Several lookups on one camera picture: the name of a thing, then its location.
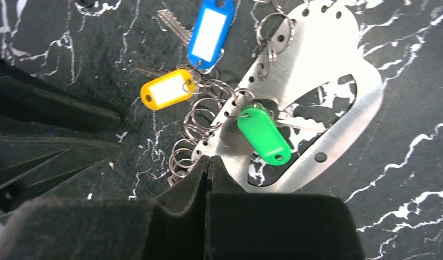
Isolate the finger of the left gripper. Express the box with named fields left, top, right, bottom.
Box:
left=0, top=136, right=121, bottom=212
left=0, top=58, right=121, bottom=132

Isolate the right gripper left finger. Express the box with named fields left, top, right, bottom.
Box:
left=0, top=156, right=210, bottom=259

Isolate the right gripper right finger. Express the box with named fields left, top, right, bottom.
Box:
left=205, top=156, right=365, bottom=259

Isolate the blue tag key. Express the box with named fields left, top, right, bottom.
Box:
left=157, top=0, right=237, bottom=72

